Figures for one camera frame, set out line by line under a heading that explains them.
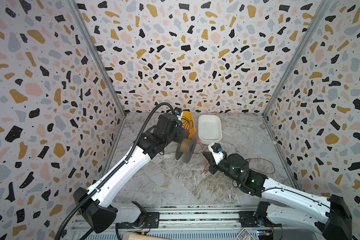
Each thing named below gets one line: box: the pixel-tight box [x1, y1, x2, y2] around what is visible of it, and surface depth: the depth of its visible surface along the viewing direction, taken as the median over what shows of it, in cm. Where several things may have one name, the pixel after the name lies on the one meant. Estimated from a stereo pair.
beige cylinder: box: [122, 232, 172, 240], surface depth 71 cm
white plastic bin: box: [198, 114, 223, 146], surface depth 115 cm
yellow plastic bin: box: [181, 110, 196, 140], surface depth 115 cm
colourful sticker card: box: [237, 227, 256, 240], surface depth 70 cm
